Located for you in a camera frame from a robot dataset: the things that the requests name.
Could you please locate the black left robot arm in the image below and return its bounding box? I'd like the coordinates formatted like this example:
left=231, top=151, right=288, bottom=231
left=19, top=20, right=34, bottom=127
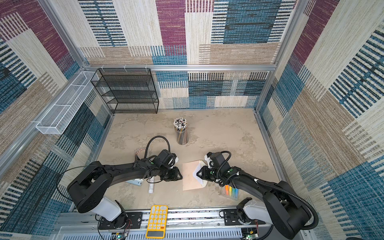
left=67, top=148, right=183, bottom=229

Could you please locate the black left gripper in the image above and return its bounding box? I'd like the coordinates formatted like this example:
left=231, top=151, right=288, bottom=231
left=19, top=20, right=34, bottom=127
left=158, top=166, right=184, bottom=181

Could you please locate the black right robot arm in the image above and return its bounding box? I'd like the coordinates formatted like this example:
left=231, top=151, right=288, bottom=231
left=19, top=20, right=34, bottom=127
left=196, top=151, right=319, bottom=240

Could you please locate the aluminium front rail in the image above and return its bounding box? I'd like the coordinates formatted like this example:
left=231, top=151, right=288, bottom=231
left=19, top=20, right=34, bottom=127
left=53, top=203, right=310, bottom=232

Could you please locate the light blue stapler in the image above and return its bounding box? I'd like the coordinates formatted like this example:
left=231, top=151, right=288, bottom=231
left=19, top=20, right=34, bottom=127
left=126, top=179, right=144, bottom=186

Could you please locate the metal cup of pencils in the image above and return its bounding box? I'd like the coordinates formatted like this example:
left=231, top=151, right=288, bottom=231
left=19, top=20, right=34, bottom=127
left=174, top=118, right=188, bottom=145

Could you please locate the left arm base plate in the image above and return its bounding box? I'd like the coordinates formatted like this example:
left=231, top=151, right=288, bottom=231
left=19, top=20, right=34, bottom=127
left=99, top=212, right=143, bottom=230

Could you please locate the pack of coloured highlighters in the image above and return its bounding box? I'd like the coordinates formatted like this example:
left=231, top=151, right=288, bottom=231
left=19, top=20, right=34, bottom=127
left=220, top=185, right=239, bottom=200

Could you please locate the white tape roll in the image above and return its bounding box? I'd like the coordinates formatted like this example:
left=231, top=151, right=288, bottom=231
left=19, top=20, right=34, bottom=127
left=135, top=147, right=146, bottom=155

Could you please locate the yellow calculator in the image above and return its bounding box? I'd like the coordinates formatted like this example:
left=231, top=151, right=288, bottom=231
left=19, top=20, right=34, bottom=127
left=146, top=205, right=169, bottom=239

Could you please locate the black wire shelf rack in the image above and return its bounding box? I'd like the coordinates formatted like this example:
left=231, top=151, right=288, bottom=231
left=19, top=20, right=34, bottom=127
left=91, top=68, right=159, bottom=114

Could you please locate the white glue stick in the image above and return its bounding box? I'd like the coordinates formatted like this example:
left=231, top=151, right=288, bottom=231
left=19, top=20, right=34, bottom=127
left=148, top=177, right=156, bottom=194

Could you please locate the white wire mesh basket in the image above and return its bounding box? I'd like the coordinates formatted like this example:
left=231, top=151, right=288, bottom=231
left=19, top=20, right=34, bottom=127
left=36, top=71, right=95, bottom=135

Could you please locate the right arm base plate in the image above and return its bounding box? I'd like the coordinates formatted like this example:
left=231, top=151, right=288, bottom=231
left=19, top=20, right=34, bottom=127
left=219, top=209, right=266, bottom=226

